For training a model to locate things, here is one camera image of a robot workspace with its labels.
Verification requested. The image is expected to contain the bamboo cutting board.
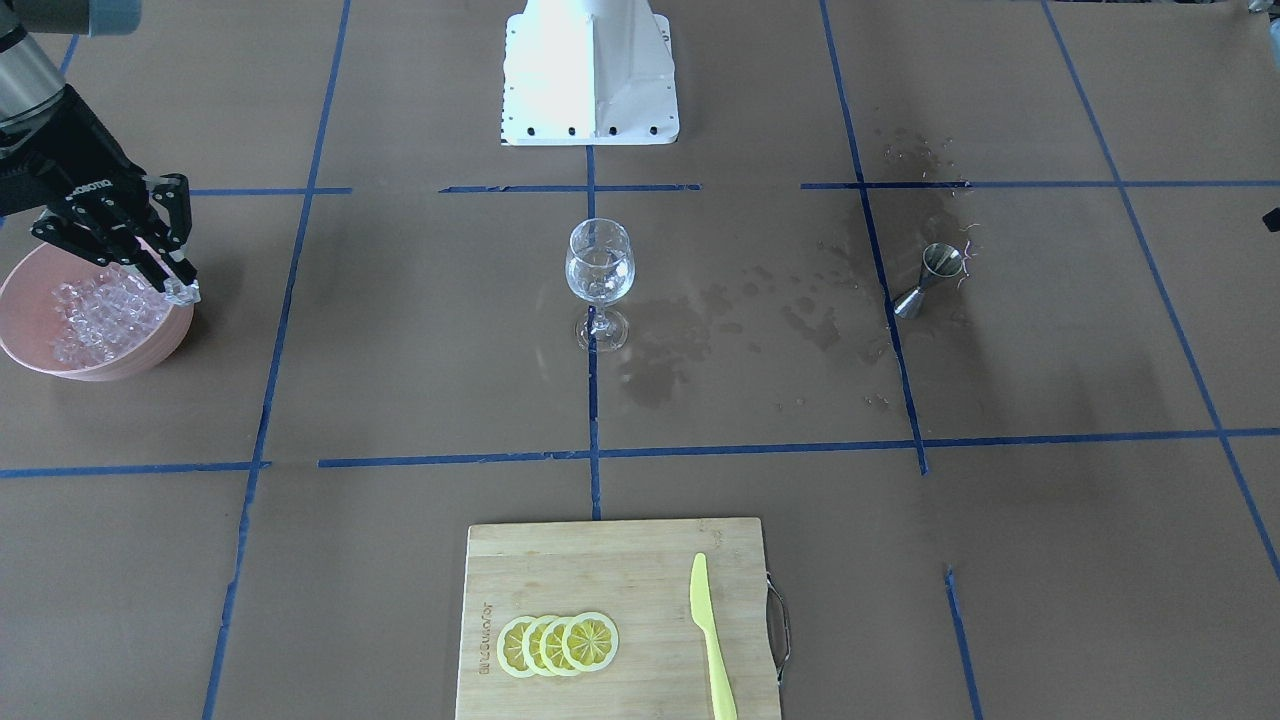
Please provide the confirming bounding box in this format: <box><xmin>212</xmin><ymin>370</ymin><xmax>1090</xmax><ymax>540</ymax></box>
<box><xmin>454</xmin><ymin>518</ymin><xmax>782</xmax><ymax>719</ymax></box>

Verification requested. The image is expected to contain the yellow plastic knife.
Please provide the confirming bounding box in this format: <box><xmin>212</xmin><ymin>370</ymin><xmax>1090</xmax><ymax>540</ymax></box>
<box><xmin>687</xmin><ymin>552</ymin><xmax>739</xmax><ymax>719</ymax></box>

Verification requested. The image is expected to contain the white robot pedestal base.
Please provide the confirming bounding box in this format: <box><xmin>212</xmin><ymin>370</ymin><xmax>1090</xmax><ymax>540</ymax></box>
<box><xmin>500</xmin><ymin>1</ymin><xmax>681</xmax><ymax>147</ymax></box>

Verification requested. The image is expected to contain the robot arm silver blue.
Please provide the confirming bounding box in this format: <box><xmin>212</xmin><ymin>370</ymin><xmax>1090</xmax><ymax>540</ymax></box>
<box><xmin>1</xmin><ymin>1</ymin><xmax>200</xmax><ymax>306</ymax></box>

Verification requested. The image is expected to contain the clear ice cube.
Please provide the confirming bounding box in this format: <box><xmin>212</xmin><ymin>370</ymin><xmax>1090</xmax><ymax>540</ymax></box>
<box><xmin>163</xmin><ymin>277</ymin><xmax>202</xmax><ymax>307</ymax></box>

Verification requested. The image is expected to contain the lemon slice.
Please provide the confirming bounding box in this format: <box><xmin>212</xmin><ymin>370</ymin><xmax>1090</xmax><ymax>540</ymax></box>
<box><xmin>561</xmin><ymin>611</ymin><xmax>620</xmax><ymax>673</ymax></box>
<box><xmin>521</xmin><ymin>614</ymin><xmax>561</xmax><ymax>676</ymax></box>
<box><xmin>498</xmin><ymin>615</ymin><xmax>536</xmax><ymax>678</ymax></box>
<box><xmin>538</xmin><ymin>618</ymin><xmax>580</xmax><ymax>676</ymax></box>

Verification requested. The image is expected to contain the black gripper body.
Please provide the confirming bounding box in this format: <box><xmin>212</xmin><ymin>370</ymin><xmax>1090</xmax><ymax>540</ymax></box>
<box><xmin>1</xmin><ymin>85</ymin><xmax>148</xmax><ymax>237</ymax></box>

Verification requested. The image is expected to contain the steel jigger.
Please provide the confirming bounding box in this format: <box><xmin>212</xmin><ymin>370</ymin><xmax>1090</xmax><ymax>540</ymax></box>
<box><xmin>893</xmin><ymin>243</ymin><xmax>964</xmax><ymax>319</ymax></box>

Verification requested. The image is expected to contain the clear ice cubes pile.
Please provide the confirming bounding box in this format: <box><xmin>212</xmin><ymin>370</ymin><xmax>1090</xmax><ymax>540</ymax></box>
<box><xmin>50</xmin><ymin>265</ymin><xmax>170</xmax><ymax>369</ymax></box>

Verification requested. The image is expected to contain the clear wine glass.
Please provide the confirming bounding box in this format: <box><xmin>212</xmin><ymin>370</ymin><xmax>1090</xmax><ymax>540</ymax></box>
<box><xmin>564</xmin><ymin>218</ymin><xmax>635</xmax><ymax>354</ymax></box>

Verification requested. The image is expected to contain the pink bowl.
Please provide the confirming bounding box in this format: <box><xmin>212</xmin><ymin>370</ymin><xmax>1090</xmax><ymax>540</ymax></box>
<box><xmin>1</xmin><ymin>243</ymin><xmax>195</xmax><ymax>382</ymax></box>

